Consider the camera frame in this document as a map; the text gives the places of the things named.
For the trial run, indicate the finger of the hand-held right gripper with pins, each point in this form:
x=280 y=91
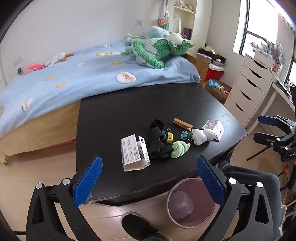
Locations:
x=266 y=120
x=263 y=139

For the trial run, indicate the white cloth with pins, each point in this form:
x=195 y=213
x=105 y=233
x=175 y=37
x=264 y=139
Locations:
x=202 y=136

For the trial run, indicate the clear table corner guard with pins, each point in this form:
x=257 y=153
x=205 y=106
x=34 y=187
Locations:
x=86 y=198

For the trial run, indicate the green dragon plush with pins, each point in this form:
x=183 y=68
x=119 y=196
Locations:
x=150 y=51

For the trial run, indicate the teal binder clip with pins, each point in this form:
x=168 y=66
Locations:
x=184 y=134

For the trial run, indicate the black slipper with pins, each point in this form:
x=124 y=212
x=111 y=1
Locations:
x=136 y=223

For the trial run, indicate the blue binder clip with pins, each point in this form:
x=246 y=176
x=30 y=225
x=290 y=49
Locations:
x=164 y=133

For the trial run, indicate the white desk lamp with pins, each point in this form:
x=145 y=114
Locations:
x=177 y=22

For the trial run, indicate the wooden clothespin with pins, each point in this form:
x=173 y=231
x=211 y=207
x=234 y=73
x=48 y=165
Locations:
x=182 y=124

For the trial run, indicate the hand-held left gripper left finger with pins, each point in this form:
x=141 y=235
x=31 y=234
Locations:
x=89 y=180

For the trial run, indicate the yellow binder clip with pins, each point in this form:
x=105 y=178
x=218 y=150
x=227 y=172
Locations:
x=170 y=139

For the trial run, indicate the small pink box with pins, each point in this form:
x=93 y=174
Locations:
x=215 y=127

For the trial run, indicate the green twisted scrunchie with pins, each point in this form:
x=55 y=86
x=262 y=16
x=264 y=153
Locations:
x=179 y=149

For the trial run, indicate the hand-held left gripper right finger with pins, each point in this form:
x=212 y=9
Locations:
x=209 y=178

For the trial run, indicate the rainbow hanging bag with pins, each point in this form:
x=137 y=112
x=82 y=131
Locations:
x=163 y=23

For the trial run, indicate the white wall shelf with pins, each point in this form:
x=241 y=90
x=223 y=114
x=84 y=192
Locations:
x=192 y=20

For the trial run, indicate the white wall outlet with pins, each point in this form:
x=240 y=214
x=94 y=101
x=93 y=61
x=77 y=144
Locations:
x=138 y=22

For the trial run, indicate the pink plush toy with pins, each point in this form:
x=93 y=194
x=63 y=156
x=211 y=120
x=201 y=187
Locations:
x=34 y=67

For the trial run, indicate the bed with blue blanket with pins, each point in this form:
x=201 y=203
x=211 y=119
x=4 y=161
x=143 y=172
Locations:
x=69 y=76

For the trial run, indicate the white wall switch plate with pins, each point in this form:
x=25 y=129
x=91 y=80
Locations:
x=17 y=60

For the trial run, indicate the window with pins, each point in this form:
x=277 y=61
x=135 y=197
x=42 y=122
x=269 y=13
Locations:
x=261 y=18

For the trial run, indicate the white cardboard box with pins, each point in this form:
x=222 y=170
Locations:
x=130 y=153

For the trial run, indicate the black sock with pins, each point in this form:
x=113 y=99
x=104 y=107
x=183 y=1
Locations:
x=153 y=141

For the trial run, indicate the black storage bag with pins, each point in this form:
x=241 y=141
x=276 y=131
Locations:
x=217 y=56

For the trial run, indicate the pink waste bin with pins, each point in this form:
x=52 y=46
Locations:
x=178 y=222

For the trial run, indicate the brown pet bed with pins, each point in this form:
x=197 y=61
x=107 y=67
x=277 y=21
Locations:
x=215 y=92

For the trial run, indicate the row of books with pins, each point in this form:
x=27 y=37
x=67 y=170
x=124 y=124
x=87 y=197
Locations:
x=275 y=49

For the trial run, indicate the pink underbed box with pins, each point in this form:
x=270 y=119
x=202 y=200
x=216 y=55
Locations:
x=62 y=141

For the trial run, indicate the black chair base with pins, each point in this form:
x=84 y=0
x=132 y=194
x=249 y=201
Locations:
x=259 y=154

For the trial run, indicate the white drawer unit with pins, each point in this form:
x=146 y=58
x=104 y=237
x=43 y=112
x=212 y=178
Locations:
x=245 y=92

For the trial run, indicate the white printed tote bag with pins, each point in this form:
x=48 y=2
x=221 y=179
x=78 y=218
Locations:
x=284 y=217

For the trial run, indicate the white desktop organizer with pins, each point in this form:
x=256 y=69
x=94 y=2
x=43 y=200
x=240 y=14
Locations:
x=263 y=58

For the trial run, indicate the light blue plush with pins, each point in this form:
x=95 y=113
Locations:
x=157 y=31

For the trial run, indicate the white goose plush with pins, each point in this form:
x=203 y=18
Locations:
x=56 y=58

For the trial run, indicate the red cooler box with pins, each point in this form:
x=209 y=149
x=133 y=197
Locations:
x=214 y=74

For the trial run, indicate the person's right hand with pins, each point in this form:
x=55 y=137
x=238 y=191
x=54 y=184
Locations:
x=286 y=169

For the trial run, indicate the white desk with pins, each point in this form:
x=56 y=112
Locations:
x=281 y=92

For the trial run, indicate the tall cardboard box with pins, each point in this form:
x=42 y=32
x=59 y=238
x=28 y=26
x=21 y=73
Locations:
x=203 y=64

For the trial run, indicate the dark box on shelf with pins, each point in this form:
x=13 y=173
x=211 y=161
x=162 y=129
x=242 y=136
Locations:
x=187 y=33

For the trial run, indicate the wooden bed frame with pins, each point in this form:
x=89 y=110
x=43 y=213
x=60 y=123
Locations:
x=34 y=139

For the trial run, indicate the white plush head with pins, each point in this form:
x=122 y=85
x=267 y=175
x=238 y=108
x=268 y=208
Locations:
x=174 y=37

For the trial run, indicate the blue pet toy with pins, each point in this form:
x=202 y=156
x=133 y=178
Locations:
x=212 y=83

